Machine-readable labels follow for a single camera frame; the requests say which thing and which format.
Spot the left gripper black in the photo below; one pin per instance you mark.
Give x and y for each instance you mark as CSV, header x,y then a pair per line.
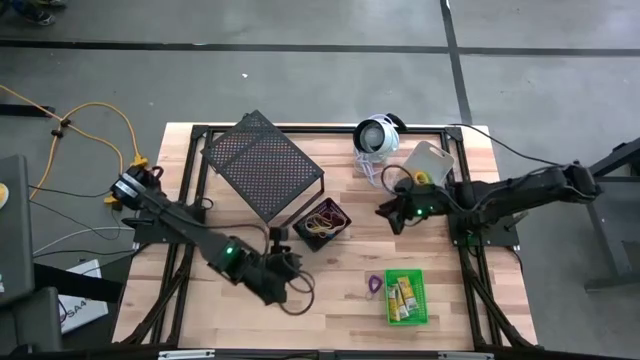
x,y
277,270

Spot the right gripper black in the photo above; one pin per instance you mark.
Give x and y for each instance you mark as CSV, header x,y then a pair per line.
x,y
427,205

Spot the black slotted plastic basket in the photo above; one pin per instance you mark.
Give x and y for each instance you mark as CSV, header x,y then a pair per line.
x,y
312,242

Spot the white plastic bin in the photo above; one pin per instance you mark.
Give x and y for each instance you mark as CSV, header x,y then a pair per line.
x,y
431,156

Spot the yellow printed packet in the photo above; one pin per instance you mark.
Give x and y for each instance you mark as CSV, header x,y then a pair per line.
x,y
402,309
393,305
407,290

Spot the green slotted plastic basket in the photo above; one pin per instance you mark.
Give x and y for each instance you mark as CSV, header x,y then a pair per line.
x,y
421,310

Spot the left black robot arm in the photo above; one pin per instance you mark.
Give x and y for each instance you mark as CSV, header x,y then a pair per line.
x,y
175,220

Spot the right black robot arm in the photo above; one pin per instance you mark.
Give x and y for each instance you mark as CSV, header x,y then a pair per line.
x,y
525,192

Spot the black perforated metal stand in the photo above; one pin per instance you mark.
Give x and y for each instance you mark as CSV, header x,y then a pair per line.
x,y
260,160

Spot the white printed cardboard box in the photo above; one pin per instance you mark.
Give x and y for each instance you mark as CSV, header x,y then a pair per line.
x,y
85,317

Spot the dark grey metal table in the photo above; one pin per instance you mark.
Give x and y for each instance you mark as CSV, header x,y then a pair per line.
x,y
607,235

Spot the grey cabinet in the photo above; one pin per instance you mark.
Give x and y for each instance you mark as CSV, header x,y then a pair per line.
x,y
15,240

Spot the yellow round object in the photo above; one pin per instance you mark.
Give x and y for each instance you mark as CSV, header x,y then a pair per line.
x,y
3,195

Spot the black flat floor bar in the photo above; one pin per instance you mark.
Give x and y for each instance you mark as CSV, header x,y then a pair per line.
x,y
25,110

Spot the person's foot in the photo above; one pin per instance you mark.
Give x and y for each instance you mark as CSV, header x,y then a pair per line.
x,y
42,19

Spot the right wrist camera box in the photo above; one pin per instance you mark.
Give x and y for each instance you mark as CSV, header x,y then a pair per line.
x,y
404,191

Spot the white bullet security camera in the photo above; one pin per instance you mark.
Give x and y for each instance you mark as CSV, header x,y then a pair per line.
x,y
372,137

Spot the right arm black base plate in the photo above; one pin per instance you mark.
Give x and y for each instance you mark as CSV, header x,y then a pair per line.
x,y
500,236

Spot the silver bracket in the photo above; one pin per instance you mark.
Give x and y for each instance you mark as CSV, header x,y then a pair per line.
x,y
465,356
186,355

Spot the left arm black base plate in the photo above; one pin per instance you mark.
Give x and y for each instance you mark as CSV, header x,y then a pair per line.
x,y
145,232

